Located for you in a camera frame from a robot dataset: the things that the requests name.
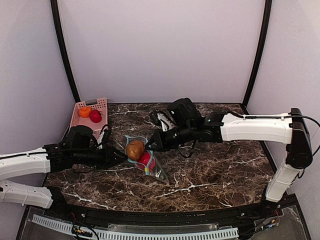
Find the orange tangerine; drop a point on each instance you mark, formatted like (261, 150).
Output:
(84, 112)

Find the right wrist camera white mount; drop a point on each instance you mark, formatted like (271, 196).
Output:
(182, 113)

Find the clear zip top bag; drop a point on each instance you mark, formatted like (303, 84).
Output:
(159, 173)

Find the white slotted cable duct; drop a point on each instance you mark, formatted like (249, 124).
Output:
(136, 232)

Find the red apple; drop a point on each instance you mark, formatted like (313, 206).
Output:
(146, 161)
(95, 116)

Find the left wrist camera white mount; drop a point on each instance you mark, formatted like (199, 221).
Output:
(104, 136)

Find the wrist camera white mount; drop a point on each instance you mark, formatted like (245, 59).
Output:
(182, 113)
(104, 136)

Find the right black frame post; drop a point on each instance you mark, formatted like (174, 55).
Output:
(259, 52)

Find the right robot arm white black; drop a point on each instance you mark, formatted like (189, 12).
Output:
(285, 128)

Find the black front rail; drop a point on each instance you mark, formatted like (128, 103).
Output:
(235, 216)

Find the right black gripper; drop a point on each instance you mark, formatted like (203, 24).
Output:
(161, 139)

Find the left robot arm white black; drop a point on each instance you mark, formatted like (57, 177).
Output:
(78, 147)

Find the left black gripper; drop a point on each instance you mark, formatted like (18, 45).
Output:
(107, 155)

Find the left black frame post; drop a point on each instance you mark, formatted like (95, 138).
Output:
(63, 49)

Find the black frame post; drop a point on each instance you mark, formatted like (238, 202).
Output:
(259, 52)
(63, 49)

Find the pink plastic basket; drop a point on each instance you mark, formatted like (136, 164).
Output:
(101, 105)

